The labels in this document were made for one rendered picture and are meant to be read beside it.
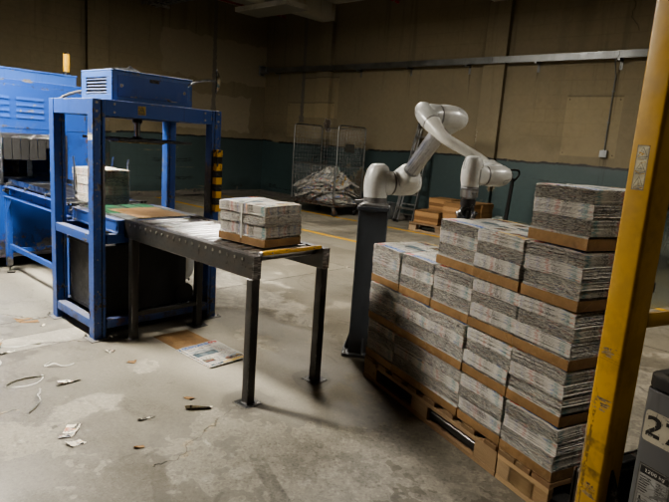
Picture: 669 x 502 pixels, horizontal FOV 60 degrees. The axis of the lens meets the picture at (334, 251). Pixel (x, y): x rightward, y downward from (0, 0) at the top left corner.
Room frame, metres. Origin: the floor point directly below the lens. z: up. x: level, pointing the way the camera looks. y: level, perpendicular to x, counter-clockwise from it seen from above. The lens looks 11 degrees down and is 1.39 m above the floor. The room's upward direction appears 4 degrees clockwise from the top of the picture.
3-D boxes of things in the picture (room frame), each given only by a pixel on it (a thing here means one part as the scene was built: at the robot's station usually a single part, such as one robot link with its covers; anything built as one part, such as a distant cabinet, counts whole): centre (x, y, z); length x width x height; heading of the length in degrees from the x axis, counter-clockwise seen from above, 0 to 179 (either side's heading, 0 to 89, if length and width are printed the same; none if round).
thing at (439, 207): (9.68, -1.95, 0.28); 1.20 x 0.83 x 0.57; 48
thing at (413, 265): (2.90, -0.67, 0.42); 1.17 x 0.39 x 0.83; 28
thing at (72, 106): (4.15, 1.46, 1.50); 0.94 x 0.68 x 0.10; 138
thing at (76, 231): (4.15, 1.46, 0.38); 0.94 x 0.69 x 0.63; 138
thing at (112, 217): (4.15, 1.46, 0.75); 0.70 x 0.65 x 0.10; 48
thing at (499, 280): (2.52, -0.87, 0.86); 0.38 x 0.29 x 0.04; 117
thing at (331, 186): (11.41, 0.26, 0.85); 1.21 x 0.83 x 1.71; 48
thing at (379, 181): (3.74, -0.25, 1.17); 0.18 x 0.16 x 0.22; 115
